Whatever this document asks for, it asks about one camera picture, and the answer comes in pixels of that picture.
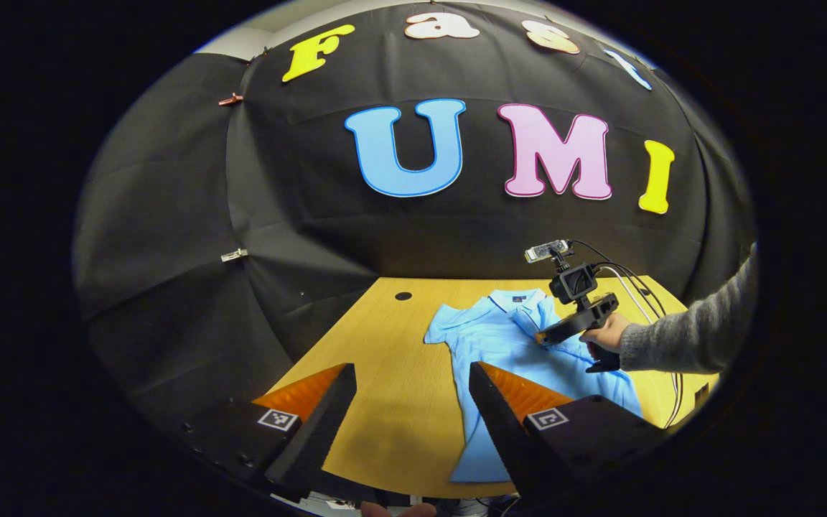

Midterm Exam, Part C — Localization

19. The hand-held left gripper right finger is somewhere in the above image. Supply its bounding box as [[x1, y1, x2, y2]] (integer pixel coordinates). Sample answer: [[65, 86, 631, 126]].
[[468, 360, 669, 503]]

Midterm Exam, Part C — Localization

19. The black backdrop cloth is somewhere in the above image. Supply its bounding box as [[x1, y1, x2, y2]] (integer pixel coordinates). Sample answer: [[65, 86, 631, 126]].
[[73, 0, 757, 439]]

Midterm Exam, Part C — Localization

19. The light blue T-shirt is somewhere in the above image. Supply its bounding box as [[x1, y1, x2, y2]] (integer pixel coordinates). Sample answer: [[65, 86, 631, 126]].
[[424, 289, 644, 483]]

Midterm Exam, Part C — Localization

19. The white cable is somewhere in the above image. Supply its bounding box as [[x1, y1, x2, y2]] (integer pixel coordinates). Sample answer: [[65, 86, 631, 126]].
[[597, 266, 678, 426]]

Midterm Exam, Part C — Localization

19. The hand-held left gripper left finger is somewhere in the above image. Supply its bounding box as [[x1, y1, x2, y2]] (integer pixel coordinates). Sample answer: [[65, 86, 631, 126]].
[[178, 363, 358, 503]]

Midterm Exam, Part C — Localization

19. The black cable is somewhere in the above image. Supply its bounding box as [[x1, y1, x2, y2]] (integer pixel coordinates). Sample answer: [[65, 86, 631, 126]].
[[570, 239, 686, 430]]

